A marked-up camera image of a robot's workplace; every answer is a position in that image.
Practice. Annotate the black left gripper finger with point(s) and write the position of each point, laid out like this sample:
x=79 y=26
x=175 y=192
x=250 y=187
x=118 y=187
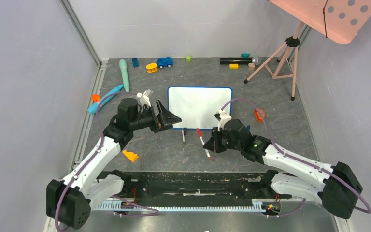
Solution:
x=165 y=117
x=163 y=126

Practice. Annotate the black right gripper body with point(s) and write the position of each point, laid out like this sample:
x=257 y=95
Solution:
x=219 y=142

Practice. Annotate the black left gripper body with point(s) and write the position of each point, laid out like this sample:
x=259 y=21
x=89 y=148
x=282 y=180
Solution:
x=146 y=119

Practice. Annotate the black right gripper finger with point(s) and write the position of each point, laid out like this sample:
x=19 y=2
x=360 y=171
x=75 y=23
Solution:
x=214 y=135
x=211 y=146

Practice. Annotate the red cap marker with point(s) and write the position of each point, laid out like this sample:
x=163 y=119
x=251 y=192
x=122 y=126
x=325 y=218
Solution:
x=202 y=141

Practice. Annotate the blue framed whiteboard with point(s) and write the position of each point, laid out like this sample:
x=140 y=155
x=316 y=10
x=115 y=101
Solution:
x=196 y=105

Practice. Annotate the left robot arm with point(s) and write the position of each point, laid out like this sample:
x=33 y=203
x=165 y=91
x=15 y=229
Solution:
x=69 y=201

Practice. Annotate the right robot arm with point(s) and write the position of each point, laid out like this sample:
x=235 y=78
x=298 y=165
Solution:
x=335 y=187

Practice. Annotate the green cap marker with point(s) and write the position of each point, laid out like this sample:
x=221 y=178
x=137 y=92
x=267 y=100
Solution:
x=183 y=136

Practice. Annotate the orange window toy block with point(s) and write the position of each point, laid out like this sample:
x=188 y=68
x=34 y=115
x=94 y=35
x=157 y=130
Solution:
x=259 y=114

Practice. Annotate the large blue toy marker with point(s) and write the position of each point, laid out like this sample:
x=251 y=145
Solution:
x=98 y=105

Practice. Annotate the orange toy piece left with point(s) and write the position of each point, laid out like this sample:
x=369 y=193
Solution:
x=95 y=98

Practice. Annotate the yellow toy block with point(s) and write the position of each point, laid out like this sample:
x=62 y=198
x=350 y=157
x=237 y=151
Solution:
x=130 y=155

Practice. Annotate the large mint toy marker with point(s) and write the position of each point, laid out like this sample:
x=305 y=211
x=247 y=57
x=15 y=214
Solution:
x=124 y=72

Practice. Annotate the yellow oval toy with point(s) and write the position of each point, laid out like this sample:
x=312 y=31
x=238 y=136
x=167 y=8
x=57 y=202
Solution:
x=151 y=67

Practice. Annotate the dark blue block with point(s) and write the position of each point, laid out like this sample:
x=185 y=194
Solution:
x=135 y=62

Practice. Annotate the blue toy car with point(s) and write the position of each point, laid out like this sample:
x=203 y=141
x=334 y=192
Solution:
x=164 y=62

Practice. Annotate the yellow small block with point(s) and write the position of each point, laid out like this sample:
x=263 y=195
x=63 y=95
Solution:
x=233 y=66

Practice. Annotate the wooden cube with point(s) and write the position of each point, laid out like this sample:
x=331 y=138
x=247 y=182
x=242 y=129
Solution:
x=251 y=66

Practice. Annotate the black tube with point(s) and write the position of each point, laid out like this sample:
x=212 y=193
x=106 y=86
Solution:
x=240 y=61

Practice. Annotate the clear ball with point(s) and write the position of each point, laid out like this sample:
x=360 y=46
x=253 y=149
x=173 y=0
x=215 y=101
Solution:
x=257 y=60

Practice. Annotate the teal block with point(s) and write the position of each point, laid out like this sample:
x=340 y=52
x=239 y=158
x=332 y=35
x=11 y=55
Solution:
x=245 y=55

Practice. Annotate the pink tripod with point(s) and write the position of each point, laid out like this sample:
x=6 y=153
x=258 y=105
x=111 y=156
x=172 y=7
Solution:
x=291 y=43

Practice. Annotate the pink perforated panel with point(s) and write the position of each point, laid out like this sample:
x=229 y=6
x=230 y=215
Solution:
x=338 y=20

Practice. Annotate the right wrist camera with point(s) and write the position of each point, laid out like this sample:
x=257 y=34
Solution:
x=222 y=117

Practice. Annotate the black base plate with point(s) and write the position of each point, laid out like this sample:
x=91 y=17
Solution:
x=193 y=189

